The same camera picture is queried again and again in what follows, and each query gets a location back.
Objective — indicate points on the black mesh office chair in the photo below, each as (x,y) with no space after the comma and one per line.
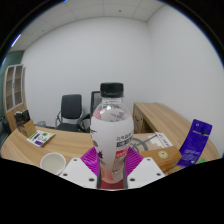
(94,98)

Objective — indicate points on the wooden side desk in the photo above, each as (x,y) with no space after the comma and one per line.
(163,116)

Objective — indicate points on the speckled white mug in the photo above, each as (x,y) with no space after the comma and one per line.
(52,164)

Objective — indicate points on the wooden holder with black boxes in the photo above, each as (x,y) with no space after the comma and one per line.
(25,123)

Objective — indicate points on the brown cardboard box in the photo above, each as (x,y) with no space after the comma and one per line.
(161,158)

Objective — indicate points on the wooden glass-door shelf cabinet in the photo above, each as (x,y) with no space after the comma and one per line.
(15,90)

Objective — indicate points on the clear black-capped drink bottle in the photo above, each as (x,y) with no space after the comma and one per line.
(111,133)

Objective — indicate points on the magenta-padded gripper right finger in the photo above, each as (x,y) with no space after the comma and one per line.
(145,170)

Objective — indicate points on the black leather chair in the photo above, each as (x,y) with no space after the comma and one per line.
(4,126)

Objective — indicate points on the purple foil pouch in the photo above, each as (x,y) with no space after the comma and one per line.
(195,143)

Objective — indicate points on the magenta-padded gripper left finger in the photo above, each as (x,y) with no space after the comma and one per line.
(78,170)

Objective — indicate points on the white green purple leaflet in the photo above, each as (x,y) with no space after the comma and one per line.
(40,138)

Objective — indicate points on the dark grey office chair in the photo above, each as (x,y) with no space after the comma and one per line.
(70,108)

